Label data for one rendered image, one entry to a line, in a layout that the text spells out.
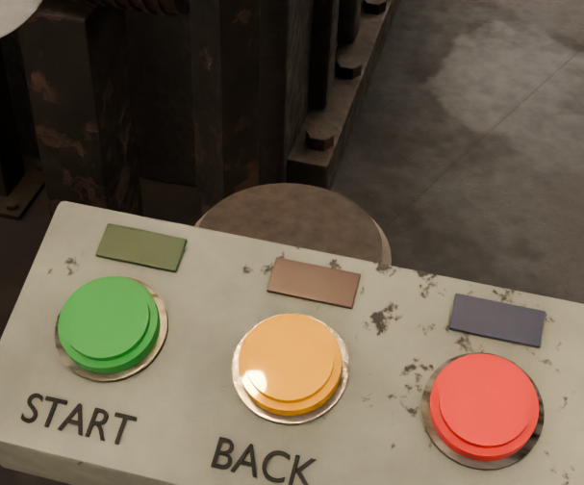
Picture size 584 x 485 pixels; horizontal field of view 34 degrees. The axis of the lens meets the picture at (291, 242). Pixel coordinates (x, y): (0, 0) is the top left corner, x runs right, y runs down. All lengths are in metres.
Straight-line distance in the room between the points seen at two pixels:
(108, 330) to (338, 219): 0.22
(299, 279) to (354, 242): 0.16
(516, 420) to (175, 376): 0.13
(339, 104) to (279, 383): 1.14
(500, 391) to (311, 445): 0.07
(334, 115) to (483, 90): 0.34
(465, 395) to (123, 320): 0.14
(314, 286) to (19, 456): 0.14
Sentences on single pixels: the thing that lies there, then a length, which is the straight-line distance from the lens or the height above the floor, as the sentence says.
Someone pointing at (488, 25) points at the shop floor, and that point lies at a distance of 1.89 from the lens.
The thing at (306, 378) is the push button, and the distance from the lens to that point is 0.37.
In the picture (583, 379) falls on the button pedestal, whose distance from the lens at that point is 0.39.
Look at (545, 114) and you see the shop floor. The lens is 1.66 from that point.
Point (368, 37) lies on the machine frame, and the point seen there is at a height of 0.07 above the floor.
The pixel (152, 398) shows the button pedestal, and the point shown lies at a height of 0.59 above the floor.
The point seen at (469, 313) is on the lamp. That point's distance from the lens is 0.39.
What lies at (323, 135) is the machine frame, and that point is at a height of 0.09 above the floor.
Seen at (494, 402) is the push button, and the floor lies 0.61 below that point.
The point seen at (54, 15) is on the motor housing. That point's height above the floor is 0.40.
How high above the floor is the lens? 0.89
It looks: 42 degrees down
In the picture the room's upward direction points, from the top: 3 degrees clockwise
